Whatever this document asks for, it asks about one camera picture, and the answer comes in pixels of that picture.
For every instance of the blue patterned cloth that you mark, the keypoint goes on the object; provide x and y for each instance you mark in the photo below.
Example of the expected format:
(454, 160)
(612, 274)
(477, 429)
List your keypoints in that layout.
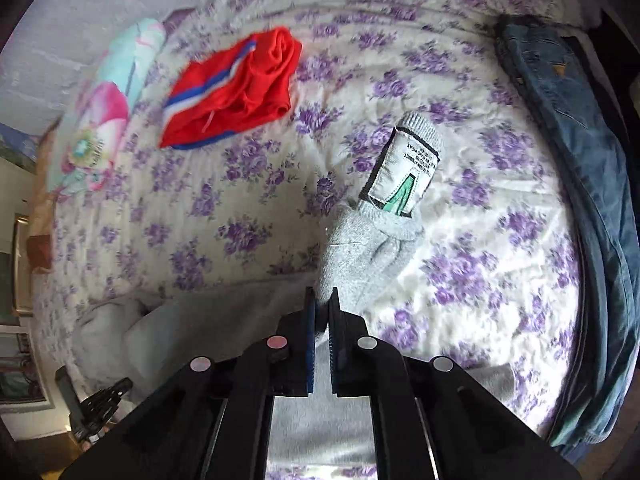
(20, 143)

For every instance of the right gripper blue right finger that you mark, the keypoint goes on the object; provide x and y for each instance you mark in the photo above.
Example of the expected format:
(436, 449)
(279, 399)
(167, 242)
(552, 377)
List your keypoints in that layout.
(433, 420)

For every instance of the red striped shorts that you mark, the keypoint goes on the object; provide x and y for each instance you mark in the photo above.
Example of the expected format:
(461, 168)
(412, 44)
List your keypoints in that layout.
(232, 91)

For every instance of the purple floral bed sheet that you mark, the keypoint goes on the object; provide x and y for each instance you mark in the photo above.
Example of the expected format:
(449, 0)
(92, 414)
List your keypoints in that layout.
(496, 280)

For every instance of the folded floral teal quilt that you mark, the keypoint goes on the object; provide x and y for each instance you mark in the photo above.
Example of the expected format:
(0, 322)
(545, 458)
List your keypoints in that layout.
(89, 135)

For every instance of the orange brown blanket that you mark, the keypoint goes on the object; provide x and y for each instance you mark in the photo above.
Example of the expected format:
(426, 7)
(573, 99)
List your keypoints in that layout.
(41, 208)

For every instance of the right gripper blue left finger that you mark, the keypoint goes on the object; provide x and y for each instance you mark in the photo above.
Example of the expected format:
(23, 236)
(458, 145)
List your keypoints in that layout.
(213, 423)

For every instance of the blue denim jeans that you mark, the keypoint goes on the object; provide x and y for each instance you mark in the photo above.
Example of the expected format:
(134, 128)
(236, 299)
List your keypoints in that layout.
(547, 70)

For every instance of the grey sweatpants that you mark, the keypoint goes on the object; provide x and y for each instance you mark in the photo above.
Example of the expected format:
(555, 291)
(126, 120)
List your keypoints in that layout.
(368, 243)

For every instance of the white lace headboard cover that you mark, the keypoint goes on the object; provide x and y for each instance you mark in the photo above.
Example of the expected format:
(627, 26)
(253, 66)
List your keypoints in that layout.
(53, 43)

